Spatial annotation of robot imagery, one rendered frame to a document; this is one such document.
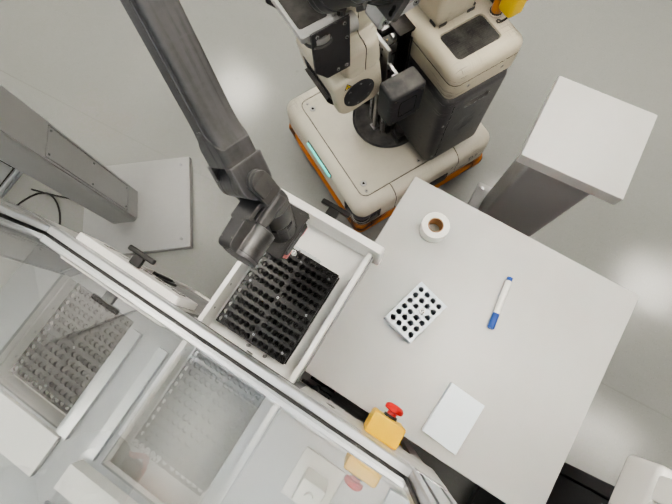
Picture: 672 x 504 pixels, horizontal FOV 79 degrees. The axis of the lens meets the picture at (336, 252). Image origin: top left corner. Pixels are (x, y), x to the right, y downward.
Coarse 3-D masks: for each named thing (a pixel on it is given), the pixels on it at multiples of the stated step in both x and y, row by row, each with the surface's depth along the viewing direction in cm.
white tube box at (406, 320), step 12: (420, 288) 101; (408, 300) 101; (420, 300) 101; (432, 300) 100; (396, 312) 97; (408, 312) 100; (432, 312) 100; (396, 324) 96; (408, 324) 100; (420, 324) 100; (408, 336) 96
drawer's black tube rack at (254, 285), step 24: (264, 264) 94; (288, 264) 91; (312, 264) 93; (264, 288) 89; (288, 288) 92; (312, 288) 89; (240, 312) 91; (264, 312) 88; (288, 312) 91; (312, 312) 91; (240, 336) 87; (264, 336) 90; (288, 336) 87; (288, 360) 89
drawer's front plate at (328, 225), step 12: (300, 204) 91; (312, 216) 92; (324, 216) 90; (324, 228) 95; (336, 228) 89; (348, 228) 89; (348, 240) 92; (360, 240) 88; (360, 252) 96; (372, 252) 90
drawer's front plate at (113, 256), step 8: (80, 232) 92; (80, 240) 91; (88, 240) 91; (96, 240) 95; (96, 248) 90; (104, 248) 90; (104, 256) 90; (112, 256) 90; (120, 256) 93; (120, 264) 89; (128, 264) 89; (128, 272) 89; (136, 272) 89; (144, 272) 92; (144, 280) 88; (152, 280) 88; (160, 280) 97; (152, 288) 88; (160, 288) 88; (168, 288) 91; (168, 296) 87; (176, 296) 87; (176, 304) 87; (184, 304) 90; (192, 304) 94
